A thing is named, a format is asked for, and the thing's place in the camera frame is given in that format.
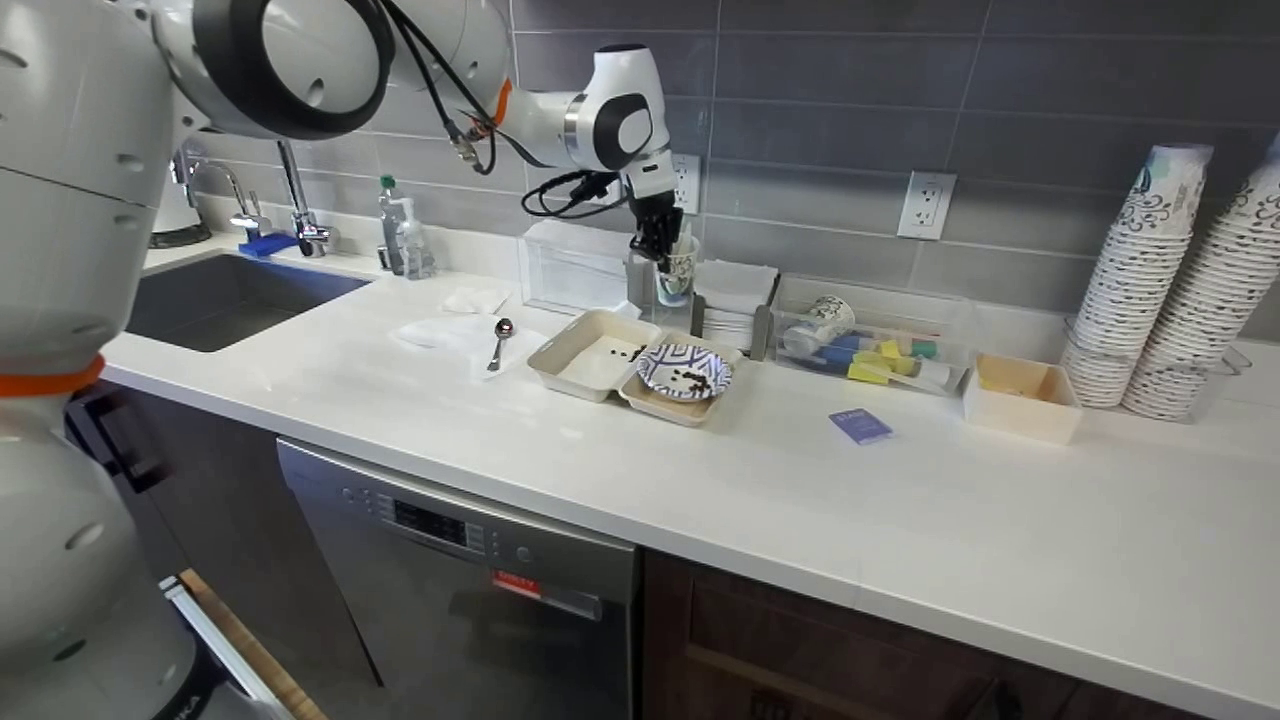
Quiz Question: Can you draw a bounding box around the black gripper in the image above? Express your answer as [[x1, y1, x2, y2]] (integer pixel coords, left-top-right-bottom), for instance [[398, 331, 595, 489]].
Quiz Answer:
[[624, 154, 684, 263]]

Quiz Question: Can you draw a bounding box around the white patterned paper cup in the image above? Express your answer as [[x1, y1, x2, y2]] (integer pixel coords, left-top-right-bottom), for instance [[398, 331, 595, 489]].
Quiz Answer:
[[657, 235, 700, 308]]

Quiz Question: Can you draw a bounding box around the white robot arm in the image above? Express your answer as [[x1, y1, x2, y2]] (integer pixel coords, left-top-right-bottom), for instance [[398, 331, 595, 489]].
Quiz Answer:
[[0, 0, 684, 720]]

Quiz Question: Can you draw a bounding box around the open foam food pack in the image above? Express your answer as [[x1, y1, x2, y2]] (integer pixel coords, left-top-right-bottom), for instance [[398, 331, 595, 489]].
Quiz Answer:
[[528, 311, 739, 428]]

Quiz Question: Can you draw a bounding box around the tall paper cup stack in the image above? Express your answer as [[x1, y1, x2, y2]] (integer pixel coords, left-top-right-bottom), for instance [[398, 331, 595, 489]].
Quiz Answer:
[[1061, 143, 1212, 409]]

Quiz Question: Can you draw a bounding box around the white napkin dispenser box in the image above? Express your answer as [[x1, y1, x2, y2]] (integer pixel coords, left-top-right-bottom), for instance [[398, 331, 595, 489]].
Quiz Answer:
[[520, 220, 630, 311]]

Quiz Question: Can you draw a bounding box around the blue patterned paper plate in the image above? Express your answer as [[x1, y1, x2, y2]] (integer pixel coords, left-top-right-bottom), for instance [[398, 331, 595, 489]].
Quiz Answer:
[[640, 346, 732, 406]]

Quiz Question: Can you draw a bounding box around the black metal spoon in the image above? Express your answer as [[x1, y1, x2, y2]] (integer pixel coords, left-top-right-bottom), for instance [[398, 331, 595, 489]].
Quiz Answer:
[[485, 318, 515, 372]]

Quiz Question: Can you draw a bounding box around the clear tray of packets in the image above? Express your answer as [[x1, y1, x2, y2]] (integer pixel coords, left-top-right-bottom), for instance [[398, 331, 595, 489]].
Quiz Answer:
[[773, 295, 966, 397]]

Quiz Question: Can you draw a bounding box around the clear plastic sheet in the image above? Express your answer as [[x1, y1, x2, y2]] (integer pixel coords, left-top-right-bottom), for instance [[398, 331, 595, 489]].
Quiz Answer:
[[393, 290, 535, 382]]

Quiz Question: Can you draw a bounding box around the soap dispenser bottle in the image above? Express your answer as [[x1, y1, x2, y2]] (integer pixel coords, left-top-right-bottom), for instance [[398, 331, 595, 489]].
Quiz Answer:
[[381, 176, 435, 279]]

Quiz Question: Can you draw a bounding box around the small blue square packet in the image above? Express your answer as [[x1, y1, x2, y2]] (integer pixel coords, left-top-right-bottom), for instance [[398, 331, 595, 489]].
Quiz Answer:
[[833, 409, 890, 445]]

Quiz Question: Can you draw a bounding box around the chrome faucet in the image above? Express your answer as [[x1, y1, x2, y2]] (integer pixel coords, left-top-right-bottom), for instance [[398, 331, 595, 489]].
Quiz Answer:
[[172, 136, 338, 259]]

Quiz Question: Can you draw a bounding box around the small cardboard box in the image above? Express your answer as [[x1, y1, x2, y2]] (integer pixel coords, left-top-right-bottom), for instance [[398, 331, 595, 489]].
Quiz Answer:
[[960, 353, 1084, 445]]

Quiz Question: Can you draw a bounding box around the stainless steel dishwasher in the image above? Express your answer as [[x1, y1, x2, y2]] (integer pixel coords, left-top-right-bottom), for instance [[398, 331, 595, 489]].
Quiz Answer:
[[275, 442, 637, 720]]

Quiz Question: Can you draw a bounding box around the kitchen sink basin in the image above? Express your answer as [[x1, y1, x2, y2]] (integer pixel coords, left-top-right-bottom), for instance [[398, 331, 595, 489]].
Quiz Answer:
[[127, 255, 362, 353]]

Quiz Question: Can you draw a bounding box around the white wall outlet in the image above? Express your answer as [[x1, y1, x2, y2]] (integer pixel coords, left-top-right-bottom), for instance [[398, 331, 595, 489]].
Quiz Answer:
[[896, 171, 955, 242]]

